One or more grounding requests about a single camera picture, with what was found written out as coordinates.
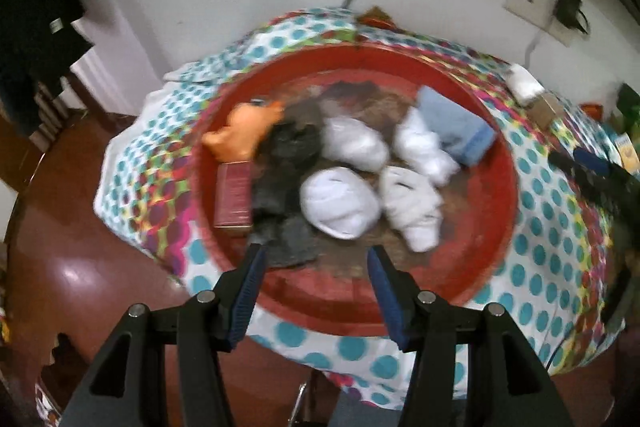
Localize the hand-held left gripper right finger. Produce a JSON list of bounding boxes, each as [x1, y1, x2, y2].
[[366, 245, 576, 427]]

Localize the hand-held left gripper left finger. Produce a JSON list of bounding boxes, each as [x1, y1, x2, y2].
[[60, 243, 268, 427]]

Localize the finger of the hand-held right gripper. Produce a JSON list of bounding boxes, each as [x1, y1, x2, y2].
[[547, 150, 609, 204], [572, 149, 627, 178]]

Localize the red round tray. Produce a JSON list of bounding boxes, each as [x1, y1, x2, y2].
[[192, 44, 521, 338]]

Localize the dark grey sock bundle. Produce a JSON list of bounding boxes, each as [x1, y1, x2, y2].
[[247, 167, 321, 268]]

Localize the white sock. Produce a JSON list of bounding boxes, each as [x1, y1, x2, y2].
[[320, 116, 391, 172], [377, 164, 445, 254], [392, 107, 461, 185], [299, 166, 381, 240]]

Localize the dark red box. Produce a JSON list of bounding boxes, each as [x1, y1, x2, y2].
[[214, 161, 253, 235]]

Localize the blue sock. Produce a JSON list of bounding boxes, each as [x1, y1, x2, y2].
[[417, 86, 497, 168]]

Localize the black sock bundle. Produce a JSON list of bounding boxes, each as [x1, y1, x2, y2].
[[257, 99, 326, 175]]

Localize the orange toy animal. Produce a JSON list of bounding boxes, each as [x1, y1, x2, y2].
[[201, 99, 286, 162]]

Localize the yellow box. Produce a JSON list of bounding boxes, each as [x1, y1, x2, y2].
[[612, 134, 640, 170]]

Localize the polka dot tablecloth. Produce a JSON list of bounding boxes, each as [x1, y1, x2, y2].
[[92, 7, 626, 410]]

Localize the small brown box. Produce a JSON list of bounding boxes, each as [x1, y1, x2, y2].
[[531, 93, 566, 125]]

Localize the person's legs in jeans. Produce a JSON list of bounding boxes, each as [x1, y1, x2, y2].
[[327, 392, 471, 427]]

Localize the black charger adapter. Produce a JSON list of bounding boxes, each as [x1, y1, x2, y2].
[[556, 0, 583, 28]]

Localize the red brown ornament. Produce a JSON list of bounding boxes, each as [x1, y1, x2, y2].
[[360, 7, 401, 30]]

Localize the dark wooden furniture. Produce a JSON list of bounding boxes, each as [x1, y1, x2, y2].
[[0, 72, 101, 188]]

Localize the chrome chair frame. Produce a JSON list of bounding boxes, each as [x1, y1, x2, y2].
[[290, 382, 321, 427]]

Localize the thin charger cable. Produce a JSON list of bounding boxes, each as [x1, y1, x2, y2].
[[525, 24, 551, 68]]

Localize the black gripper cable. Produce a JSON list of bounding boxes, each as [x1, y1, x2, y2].
[[545, 332, 571, 368]]

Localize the white wall outlet plate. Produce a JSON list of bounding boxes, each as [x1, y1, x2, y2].
[[505, 0, 581, 45]]

